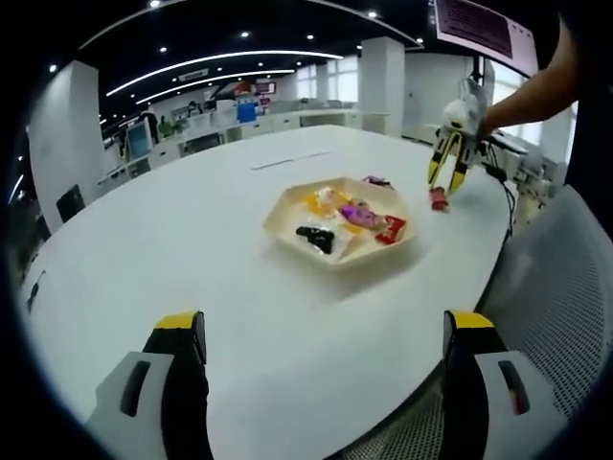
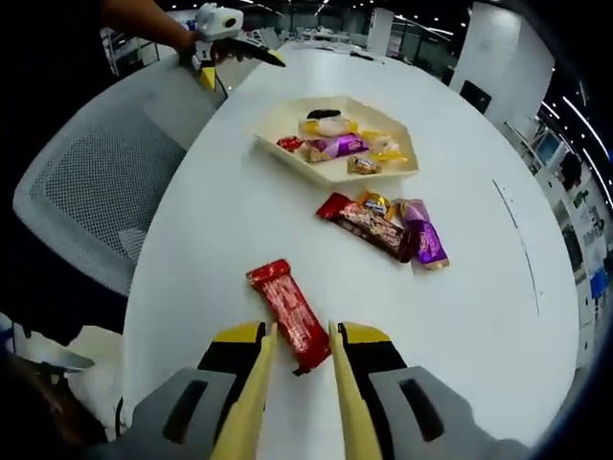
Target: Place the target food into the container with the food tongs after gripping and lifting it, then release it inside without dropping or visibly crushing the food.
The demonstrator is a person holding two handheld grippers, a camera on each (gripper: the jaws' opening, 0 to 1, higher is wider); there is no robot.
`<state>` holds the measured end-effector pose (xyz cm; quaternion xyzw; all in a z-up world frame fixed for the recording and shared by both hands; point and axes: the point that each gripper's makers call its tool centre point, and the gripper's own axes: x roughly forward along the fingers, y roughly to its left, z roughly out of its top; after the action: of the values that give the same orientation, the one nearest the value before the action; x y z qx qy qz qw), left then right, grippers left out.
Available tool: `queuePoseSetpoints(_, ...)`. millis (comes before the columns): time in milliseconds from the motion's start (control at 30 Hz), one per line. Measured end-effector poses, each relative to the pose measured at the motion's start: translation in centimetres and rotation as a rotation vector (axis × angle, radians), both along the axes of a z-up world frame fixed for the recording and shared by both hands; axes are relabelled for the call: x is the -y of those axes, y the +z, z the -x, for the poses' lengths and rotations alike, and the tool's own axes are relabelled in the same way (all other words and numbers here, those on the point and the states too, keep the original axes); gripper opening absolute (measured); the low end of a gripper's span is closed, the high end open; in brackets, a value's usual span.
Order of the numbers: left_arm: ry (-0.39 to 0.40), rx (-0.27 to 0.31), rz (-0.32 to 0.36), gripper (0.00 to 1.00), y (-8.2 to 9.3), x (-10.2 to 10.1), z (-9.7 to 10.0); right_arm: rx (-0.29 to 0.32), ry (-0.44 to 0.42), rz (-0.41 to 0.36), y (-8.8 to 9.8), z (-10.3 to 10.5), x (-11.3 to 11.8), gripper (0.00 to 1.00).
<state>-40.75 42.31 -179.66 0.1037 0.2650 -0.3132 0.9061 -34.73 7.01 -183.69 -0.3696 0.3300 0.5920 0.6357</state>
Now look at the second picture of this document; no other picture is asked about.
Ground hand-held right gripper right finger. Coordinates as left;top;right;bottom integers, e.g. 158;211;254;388
336;320;531;460

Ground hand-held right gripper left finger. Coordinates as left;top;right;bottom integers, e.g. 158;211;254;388
114;320;268;460

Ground beige hexagonal tray container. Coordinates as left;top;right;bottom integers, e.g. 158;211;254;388
252;94;421;188

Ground beige plastic food tongs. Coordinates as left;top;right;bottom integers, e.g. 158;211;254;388
210;320;384;460

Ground small tan food packet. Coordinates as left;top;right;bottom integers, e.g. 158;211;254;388
347;156;380;176

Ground bright red bar food packet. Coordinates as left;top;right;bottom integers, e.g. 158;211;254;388
245;259;333;376

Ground small gold candy food packet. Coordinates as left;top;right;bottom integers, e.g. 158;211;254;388
358;190;395;218

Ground dark red bar food packet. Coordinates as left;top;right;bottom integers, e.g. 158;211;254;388
315;192;417;265

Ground person's left hand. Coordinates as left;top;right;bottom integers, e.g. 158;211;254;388
172;28;246;67

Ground white square pillar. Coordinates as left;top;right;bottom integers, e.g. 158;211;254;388
370;7;395;50
448;0;557;119

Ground grey mesh office chair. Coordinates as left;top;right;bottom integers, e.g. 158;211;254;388
12;61;226;298

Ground black cabinet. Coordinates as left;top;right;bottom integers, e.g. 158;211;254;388
460;80;493;115

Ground white framed computer monitor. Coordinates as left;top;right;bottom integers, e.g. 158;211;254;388
538;131;559;160

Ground table cable slot cover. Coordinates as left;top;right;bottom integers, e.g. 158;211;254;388
491;178;543;318

